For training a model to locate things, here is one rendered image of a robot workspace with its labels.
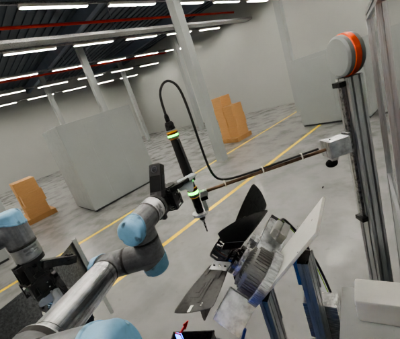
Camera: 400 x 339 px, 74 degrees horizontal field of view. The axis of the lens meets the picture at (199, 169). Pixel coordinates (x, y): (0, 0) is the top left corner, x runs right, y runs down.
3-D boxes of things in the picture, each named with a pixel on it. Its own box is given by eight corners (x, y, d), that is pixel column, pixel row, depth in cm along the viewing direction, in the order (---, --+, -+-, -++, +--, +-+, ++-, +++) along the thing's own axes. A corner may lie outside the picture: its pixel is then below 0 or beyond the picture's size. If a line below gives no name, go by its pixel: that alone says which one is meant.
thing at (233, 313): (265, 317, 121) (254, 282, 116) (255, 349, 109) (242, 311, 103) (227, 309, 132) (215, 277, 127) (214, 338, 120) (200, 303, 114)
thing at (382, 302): (403, 296, 112) (401, 276, 109) (410, 329, 99) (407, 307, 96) (357, 291, 121) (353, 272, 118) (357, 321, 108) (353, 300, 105)
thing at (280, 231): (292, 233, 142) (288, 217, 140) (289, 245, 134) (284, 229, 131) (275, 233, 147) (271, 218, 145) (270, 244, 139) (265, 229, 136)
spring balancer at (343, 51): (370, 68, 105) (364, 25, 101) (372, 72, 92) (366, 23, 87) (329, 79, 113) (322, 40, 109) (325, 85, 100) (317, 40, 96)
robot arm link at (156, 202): (133, 204, 78) (155, 200, 75) (140, 197, 82) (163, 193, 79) (142, 226, 80) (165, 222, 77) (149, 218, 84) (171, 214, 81)
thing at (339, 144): (345, 149, 114) (341, 130, 111) (355, 153, 107) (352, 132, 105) (323, 157, 114) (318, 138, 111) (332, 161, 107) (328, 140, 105)
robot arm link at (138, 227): (122, 251, 71) (109, 224, 69) (142, 228, 80) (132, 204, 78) (146, 249, 68) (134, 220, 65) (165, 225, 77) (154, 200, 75)
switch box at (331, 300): (345, 327, 132) (337, 292, 126) (345, 344, 125) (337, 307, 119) (313, 321, 140) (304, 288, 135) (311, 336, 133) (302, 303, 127)
